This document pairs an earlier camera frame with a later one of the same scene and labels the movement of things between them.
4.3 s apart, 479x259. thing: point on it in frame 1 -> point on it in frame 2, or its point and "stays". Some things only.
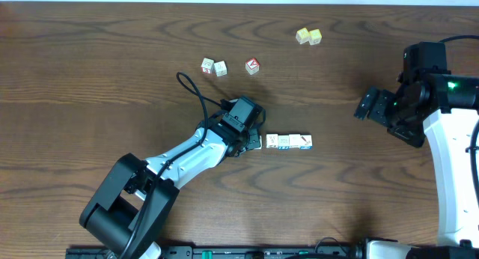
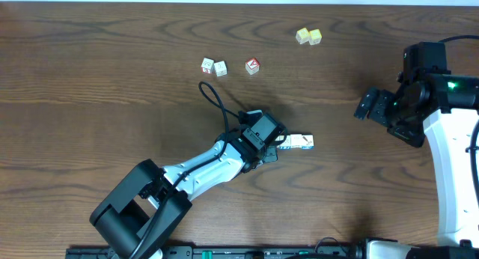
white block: (283, 142) stays
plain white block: (294, 141) stays
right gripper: (383, 98) stays
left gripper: (253, 141) -> (272, 151)
